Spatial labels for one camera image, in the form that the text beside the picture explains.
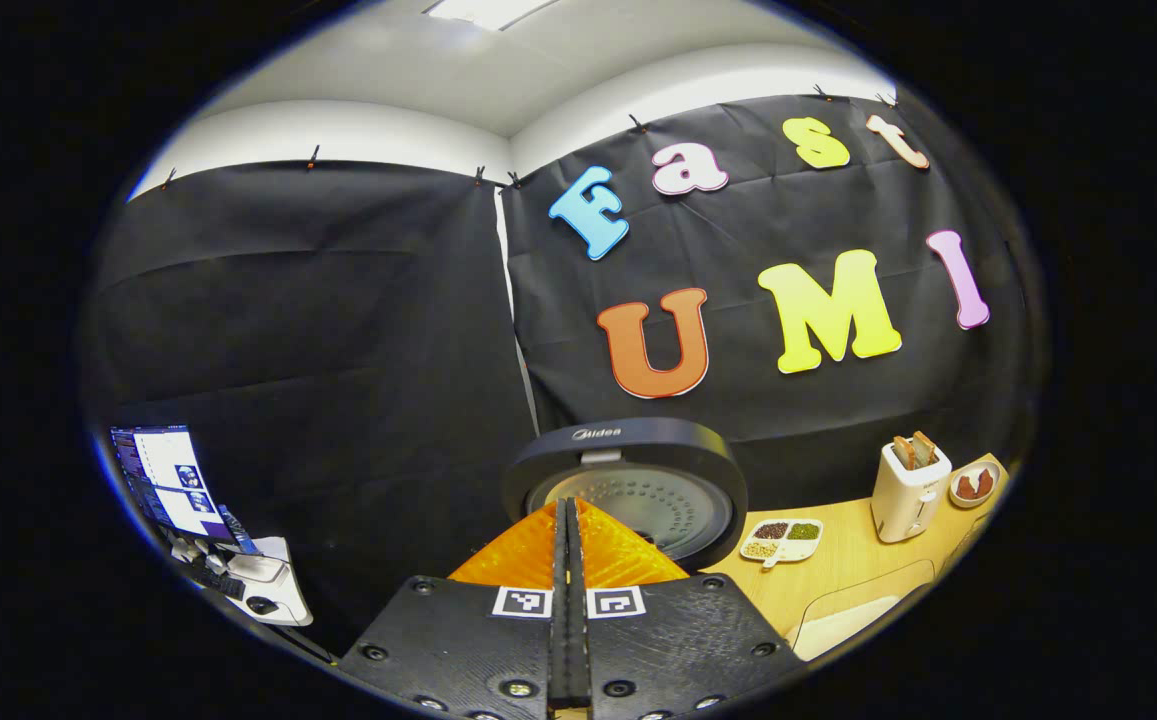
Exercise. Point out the black backdrop cloth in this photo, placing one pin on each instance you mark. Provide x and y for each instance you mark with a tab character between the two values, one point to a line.
338	330

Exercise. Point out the white divided dish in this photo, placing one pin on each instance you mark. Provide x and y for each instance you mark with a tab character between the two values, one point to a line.
783	540

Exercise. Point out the black computer mouse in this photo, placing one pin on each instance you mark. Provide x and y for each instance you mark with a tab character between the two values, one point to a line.
262	605

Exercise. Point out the clear plastic tray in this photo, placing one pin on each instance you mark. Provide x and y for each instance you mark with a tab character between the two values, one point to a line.
838	590

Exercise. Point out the laptop screen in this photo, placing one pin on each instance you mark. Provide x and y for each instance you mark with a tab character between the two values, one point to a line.
168	480

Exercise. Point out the toast slice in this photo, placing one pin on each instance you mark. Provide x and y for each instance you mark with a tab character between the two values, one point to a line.
903	452
925	447

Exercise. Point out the white toaster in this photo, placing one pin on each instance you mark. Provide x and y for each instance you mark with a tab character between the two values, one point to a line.
903	500

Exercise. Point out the white round plate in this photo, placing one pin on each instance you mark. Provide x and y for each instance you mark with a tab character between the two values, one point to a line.
973	500

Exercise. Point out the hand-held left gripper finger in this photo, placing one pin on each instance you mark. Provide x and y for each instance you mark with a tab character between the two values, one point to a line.
560	620
580	640

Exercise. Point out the dark red beans heap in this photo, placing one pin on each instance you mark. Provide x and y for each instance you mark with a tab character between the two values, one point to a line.
771	530

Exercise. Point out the pale beans heap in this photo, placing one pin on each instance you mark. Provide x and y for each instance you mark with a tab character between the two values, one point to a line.
760	549

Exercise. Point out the white rice heap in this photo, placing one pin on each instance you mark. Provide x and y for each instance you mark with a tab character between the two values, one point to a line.
843	625

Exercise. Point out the green beans heap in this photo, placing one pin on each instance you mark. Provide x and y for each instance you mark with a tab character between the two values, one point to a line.
804	531

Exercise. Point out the black silver rice cooker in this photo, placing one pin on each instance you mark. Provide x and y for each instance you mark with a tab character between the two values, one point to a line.
678	500

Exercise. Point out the brown meat piece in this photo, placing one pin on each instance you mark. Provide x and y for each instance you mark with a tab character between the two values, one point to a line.
967	487
984	481

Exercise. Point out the white papers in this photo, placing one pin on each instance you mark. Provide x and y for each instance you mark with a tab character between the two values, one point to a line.
278	590

